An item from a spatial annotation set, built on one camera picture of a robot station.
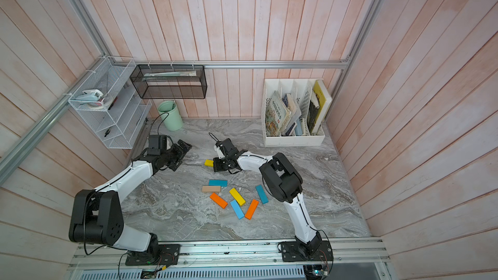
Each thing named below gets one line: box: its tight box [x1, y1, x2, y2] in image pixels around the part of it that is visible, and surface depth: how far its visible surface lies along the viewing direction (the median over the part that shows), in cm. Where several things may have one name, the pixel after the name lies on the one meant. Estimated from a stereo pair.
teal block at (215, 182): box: [208, 178, 229, 187], surface depth 96 cm
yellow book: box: [311, 79, 333, 135], surface depth 100 cm
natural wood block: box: [201, 185, 222, 193], surface depth 93 cm
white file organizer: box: [261, 78, 326, 148], surface depth 106 cm
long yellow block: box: [229, 187, 246, 207], surface depth 90 cm
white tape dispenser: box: [74, 89, 111, 109], surface depth 71 cm
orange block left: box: [209, 192, 229, 209], surface depth 89 cm
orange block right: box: [245, 198, 260, 220], surface depth 87 cm
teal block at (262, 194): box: [255, 184, 269, 205], surface depth 91 cm
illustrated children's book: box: [265, 90, 292, 137], surface depth 103 cm
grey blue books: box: [280, 93, 308, 137], surface depth 105 cm
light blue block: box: [230, 199, 245, 220], surface depth 86 cm
